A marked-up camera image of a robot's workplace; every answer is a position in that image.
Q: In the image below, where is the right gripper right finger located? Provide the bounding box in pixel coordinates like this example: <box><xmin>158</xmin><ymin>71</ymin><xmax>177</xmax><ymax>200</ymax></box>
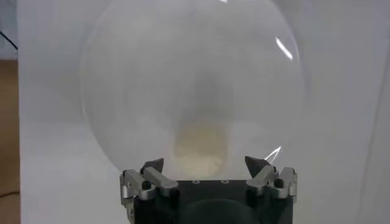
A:
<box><xmin>244</xmin><ymin>155</ymin><xmax>299</xmax><ymax>204</ymax></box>

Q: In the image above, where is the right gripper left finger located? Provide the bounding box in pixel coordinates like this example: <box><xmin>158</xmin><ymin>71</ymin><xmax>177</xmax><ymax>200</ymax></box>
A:
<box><xmin>119</xmin><ymin>158</ymin><xmax>180</xmax><ymax>224</ymax></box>

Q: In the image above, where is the white steamed baozi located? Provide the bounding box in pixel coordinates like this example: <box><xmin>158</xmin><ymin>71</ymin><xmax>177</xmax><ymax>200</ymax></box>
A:
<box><xmin>173</xmin><ymin>121</ymin><xmax>229</xmax><ymax>180</ymax></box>

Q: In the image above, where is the white round plate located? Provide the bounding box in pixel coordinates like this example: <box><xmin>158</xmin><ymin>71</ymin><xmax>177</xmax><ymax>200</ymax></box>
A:
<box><xmin>79</xmin><ymin>0</ymin><xmax>307</xmax><ymax>183</ymax></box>

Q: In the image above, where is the black power adapter cable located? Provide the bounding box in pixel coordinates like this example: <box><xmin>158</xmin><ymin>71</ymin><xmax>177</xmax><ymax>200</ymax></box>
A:
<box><xmin>0</xmin><ymin>30</ymin><xmax>19</xmax><ymax>50</ymax></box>

